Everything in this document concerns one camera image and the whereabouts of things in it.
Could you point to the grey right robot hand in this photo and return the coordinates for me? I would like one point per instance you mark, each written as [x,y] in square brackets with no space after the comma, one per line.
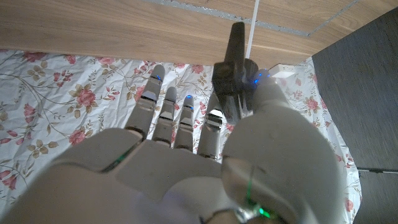
[155,180]

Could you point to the black spray nozzle white tube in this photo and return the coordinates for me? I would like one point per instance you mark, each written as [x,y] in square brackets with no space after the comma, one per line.
[231,81]

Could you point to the floral backdrop cloth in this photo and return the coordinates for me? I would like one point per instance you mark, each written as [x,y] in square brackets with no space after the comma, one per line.
[62,99]

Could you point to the white power strip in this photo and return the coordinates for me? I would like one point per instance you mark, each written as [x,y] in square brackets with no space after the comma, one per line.
[281,71]

